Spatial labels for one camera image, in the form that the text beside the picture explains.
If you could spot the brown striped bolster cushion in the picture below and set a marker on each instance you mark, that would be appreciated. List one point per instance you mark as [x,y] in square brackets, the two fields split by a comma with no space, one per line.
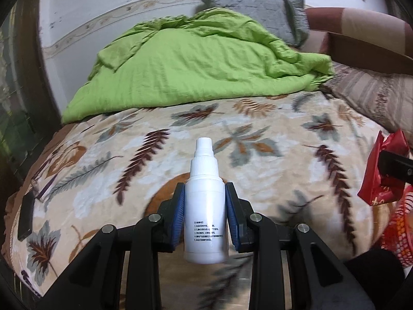
[355,21]

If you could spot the leaf print blanket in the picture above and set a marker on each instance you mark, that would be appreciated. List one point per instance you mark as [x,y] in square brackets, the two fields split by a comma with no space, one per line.
[274,174]

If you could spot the grey quilted cloth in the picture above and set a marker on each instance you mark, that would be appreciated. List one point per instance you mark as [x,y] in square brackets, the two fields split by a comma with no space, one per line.
[258,9]

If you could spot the green duvet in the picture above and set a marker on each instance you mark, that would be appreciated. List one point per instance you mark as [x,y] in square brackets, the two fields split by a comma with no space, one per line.
[193,64]

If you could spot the brown striped pillow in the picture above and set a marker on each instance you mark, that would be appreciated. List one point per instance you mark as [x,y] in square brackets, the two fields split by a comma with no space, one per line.
[371,90]

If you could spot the white spray bottle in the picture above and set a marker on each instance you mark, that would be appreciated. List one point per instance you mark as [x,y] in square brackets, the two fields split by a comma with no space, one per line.
[206,206]

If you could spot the dark wooden framed door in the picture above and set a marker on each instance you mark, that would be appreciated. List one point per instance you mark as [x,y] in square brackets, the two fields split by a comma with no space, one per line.
[22,103]

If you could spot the red snack packet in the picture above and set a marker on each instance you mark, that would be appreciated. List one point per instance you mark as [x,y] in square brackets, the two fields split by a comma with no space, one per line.
[371,180]

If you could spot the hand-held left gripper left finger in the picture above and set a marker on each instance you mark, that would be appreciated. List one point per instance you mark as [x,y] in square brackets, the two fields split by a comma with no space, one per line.
[179,219]

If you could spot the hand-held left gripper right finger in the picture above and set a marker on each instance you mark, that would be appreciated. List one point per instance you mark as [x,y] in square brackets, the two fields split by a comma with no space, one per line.
[231,219]

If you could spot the black phone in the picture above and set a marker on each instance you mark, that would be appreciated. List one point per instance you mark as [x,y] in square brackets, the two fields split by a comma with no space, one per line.
[25,218]

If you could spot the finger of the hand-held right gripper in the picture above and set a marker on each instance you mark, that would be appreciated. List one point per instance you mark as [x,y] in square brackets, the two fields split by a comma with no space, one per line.
[395,168]

